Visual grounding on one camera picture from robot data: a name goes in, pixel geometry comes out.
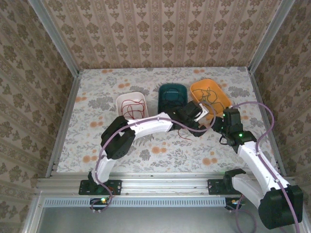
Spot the red cable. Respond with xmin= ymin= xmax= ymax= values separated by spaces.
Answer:
xmin=121 ymin=98 xmax=147 ymax=120
xmin=178 ymin=128 xmax=193 ymax=141

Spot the green cable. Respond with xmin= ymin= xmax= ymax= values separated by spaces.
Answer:
xmin=201 ymin=88 xmax=225 ymax=114
xmin=193 ymin=87 xmax=219 ymax=107

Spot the teal plastic bin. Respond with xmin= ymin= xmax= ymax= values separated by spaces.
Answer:
xmin=157 ymin=83 xmax=189 ymax=115

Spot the orange plastic bin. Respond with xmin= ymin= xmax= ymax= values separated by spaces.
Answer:
xmin=190 ymin=78 xmax=233 ymax=121

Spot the floral table cloth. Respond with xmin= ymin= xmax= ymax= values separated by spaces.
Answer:
xmin=57 ymin=67 xmax=280 ymax=174

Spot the white plastic bin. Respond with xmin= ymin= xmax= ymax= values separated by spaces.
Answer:
xmin=116 ymin=91 xmax=149 ymax=120

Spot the small controller board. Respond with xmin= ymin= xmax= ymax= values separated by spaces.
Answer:
xmin=89 ymin=198 xmax=110 ymax=211
xmin=225 ymin=198 xmax=246 ymax=211

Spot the grey metal sheet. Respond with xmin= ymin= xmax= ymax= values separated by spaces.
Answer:
xmin=36 ymin=206 xmax=299 ymax=233

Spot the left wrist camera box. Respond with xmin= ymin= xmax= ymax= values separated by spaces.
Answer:
xmin=194 ymin=103 xmax=210 ymax=122

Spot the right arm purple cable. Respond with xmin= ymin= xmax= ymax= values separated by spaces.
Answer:
xmin=229 ymin=101 xmax=302 ymax=233

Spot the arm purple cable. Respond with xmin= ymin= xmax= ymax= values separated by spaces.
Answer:
xmin=229 ymin=101 xmax=302 ymax=233
xmin=91 ymin=101 xmax=217 ymax=214

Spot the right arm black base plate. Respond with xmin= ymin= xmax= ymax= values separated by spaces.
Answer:
xmin=207 ymin=179 xmax=243 ymax=196

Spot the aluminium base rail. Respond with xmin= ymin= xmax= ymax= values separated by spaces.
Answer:
xmin=36 ymin=176 xmax=298 ymax=195

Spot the grey slotted cable duct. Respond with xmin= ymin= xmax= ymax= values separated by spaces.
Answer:
xmin=43 ymin=196 xmax=226 ymax=208

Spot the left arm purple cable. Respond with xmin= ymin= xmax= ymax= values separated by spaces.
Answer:
xmin=91 ymin=101 xmax=217 ymax=214

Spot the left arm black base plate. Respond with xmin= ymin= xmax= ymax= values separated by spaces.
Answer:
xmin=78 ymin=179 xmax=122 ymax=196

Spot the aluminium frame post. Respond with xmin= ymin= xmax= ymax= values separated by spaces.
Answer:
xmin=247 ymin=0 xmax=296 ymax=73
xmin=28 ymin=0 xmax=81 ymax=76

